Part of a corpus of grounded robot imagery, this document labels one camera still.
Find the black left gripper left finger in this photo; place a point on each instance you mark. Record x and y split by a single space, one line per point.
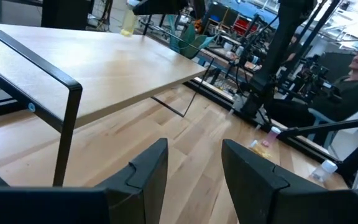
141 186

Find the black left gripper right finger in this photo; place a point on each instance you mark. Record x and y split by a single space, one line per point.
253 193

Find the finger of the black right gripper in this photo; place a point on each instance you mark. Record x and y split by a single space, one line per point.
163 7

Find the yellow pill bottle white cap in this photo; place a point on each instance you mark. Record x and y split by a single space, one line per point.
259 151
128 23

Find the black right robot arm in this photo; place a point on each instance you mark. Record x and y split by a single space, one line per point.
278 56

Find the snake plant white pot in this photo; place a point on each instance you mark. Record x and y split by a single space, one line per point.
191 40

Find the red storage bins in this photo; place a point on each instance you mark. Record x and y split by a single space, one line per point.
244 26

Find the black cabinet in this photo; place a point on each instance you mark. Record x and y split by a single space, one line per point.
65 14

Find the black background robot rig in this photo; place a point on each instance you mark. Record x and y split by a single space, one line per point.
314 73

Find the person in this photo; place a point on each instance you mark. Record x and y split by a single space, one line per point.
292 49
350 93

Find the wooden shelf black metal frame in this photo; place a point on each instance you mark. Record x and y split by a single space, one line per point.
89 62

